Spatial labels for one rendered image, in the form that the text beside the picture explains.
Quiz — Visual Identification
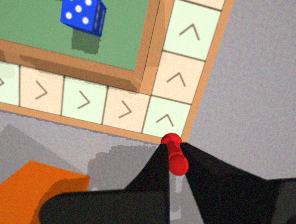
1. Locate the red pawn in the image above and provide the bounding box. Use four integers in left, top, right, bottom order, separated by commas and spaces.
161, 133, 189, 176

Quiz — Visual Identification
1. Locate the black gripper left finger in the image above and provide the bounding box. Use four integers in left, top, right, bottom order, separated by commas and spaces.
39, 144, 170, 224

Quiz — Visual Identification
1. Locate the blue die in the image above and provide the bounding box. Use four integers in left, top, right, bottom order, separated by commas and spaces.
60, 0, 106, 37

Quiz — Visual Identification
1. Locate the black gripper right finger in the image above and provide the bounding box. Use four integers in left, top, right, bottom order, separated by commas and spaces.
180, 142, 296, 224

